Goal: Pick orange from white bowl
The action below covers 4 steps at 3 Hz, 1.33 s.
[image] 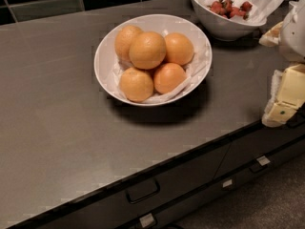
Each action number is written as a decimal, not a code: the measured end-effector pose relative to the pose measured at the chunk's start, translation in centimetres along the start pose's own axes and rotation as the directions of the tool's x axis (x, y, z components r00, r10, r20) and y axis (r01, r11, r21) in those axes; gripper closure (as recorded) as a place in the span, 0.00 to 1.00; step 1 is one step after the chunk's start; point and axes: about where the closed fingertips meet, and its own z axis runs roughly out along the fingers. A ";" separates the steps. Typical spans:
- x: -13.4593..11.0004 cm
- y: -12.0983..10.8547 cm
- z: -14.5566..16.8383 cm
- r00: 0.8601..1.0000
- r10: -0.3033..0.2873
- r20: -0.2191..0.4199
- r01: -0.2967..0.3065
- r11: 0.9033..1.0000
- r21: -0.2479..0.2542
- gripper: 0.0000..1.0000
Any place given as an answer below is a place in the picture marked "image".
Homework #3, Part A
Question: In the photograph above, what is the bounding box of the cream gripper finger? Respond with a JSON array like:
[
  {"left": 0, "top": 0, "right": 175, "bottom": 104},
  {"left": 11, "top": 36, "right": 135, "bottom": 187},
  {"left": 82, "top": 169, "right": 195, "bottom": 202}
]
[
  {"left": 262, "top": 63, "right": 305, "bottom": 128},
  {"left": 259, "top": 22, "right": 283, "bottom": 47}
]

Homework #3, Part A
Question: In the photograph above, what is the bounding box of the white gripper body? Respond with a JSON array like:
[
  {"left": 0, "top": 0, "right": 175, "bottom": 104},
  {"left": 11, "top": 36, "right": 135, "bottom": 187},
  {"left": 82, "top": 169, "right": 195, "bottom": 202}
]
[{"left": 279, "top": 0, "right": 305, "bottom": 63}]

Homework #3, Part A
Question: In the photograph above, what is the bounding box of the orange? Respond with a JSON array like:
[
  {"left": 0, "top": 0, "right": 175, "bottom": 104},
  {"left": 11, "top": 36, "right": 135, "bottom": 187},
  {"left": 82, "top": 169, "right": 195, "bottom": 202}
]
[
  {"left": 114, "top": 25, "right": 143, "bottom": 61},
  {"left": 119, "top": 67, "right": 154, "bottom": 102},
  {"left": 165, "top": 32, "right": 194, "bottom": 65},
  {"left": 129, "top": 31, "right": 166, "bottom": 70},
  {"left": 153, "top": 63, "right": 187, "bottom": 94}
]

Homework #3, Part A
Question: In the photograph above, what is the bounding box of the white bowl with strawberries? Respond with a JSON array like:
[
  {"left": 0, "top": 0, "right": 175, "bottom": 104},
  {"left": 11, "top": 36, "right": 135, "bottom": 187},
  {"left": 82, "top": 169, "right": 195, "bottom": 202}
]
[{"left": 191, "top": 0, "right": 267, "bottom": 41}]

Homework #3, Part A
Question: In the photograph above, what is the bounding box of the white bowl with oranges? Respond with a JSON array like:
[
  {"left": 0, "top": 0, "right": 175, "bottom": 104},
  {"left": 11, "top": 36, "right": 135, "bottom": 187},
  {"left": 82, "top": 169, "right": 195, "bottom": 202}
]
[{"left": 94, "top": 14, "right": 213, "bottom": 107}]

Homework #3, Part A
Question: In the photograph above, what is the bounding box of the red strawberries pile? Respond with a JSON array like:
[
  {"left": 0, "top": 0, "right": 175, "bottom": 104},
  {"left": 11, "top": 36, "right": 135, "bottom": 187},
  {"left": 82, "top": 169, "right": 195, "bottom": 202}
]
[{"left": 208, "top": 0, "right": 253, "bottom": 20}]

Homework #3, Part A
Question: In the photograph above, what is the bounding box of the right dark drawer front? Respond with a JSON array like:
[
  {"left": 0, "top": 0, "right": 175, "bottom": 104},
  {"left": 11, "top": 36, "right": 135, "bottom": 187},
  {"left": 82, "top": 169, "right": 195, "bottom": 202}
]
[{"left": 215, "top": 122, "right": 305, "bottom": 177}]

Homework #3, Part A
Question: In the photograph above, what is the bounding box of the dark drawer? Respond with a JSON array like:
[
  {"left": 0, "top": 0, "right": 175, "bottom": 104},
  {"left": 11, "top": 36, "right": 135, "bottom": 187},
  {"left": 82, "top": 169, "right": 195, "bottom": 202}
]
[
  {"left": 19, "top": 143, "right": 230, "bottom": 229},
  {"left": 215, "top": 122, "right": 305, "bottom": 177},
  {"left": 115, "top": 135, "right": 305, "bottom": 229}
]

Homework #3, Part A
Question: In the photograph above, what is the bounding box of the white paper liner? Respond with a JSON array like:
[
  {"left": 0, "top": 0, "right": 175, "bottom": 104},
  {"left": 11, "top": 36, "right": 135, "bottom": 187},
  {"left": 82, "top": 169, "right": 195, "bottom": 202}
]
[{"left": 94, "top": 28, "right": 213, "bottom": 107}]

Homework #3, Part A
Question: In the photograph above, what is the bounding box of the lower dark drawer front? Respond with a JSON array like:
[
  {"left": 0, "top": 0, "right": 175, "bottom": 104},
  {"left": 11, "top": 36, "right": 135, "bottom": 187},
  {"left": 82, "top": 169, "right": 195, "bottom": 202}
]
[{"left": 115, "top": 135, "right": 305, "bottom": 229}]

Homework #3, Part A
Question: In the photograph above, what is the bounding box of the left dark drawer front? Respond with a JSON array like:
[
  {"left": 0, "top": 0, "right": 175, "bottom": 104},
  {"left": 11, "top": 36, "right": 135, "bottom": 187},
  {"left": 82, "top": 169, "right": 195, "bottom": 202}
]
[{"left": 19, "top": 143, "right": 230, "bottom": 229}]

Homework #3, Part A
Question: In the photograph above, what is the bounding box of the black left drawer handle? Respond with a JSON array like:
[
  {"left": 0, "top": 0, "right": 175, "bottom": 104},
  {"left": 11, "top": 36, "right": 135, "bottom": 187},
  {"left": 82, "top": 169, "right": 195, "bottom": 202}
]
[{"left": 126, "top": 178, "right": 160, "bottom": 204}]

